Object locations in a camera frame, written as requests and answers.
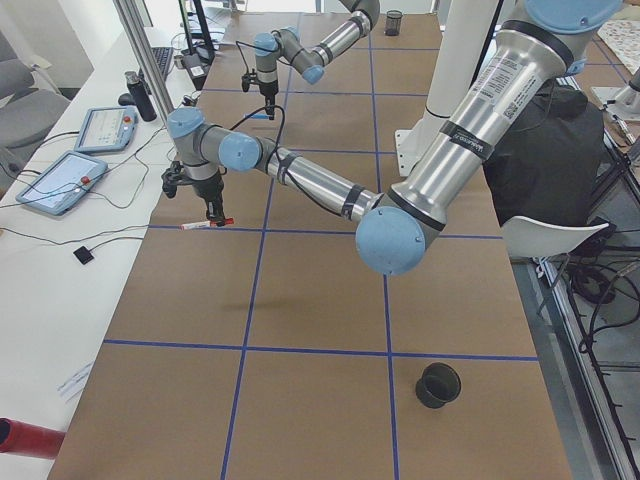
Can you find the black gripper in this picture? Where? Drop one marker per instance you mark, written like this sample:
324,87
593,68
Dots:
207,188
269,88

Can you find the blue marker pen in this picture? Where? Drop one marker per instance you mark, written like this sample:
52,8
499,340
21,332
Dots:
257,116

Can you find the red and white marker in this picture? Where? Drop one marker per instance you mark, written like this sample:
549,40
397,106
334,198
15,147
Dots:
206,224

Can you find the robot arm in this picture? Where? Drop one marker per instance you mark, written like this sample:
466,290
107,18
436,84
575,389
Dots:
310,63
488,70

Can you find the black monitor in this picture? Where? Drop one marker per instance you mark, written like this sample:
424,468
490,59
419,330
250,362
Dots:
206,51

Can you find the black water bottle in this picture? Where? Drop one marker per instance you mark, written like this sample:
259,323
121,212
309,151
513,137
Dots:
140,96

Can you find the black keyboard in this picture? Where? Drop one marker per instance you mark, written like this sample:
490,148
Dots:
164,59

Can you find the upper teach pendant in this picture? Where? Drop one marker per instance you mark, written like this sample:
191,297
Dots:
106,130

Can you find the teach pendant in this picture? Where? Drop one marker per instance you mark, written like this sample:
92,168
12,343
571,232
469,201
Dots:
106,130
63,184

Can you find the small black square pad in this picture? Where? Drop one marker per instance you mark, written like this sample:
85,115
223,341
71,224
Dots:
83,255

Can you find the right black mesh cup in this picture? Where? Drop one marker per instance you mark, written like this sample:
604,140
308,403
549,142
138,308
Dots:
393,21

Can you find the black mesh cup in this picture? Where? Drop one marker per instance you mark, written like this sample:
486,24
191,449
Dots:
393,21
438,385

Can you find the lower teach pendant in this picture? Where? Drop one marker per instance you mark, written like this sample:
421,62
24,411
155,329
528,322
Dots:
63,184

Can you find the white chair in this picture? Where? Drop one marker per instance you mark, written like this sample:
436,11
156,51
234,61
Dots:
529,238

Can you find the left black mesh cup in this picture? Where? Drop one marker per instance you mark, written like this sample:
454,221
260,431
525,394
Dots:
438,385

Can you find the red cylinder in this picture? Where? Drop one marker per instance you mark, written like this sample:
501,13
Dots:
23,439

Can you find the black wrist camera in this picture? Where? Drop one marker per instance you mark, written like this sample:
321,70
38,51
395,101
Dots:
173,178

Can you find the aluminium frame post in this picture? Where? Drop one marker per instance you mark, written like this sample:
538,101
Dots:
132,23

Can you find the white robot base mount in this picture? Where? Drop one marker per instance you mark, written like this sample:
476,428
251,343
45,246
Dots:
469,29

